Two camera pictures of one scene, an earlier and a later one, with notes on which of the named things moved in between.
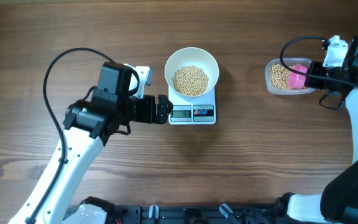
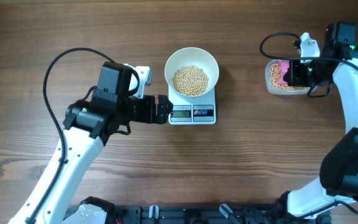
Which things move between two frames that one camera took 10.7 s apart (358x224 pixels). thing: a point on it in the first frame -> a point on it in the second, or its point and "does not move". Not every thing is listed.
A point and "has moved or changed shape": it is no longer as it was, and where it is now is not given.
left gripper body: [143, 111] does not move
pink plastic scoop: [297, 80] has moved or changed shape
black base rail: [217, 213] does not move
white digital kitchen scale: [199, 110] does not move
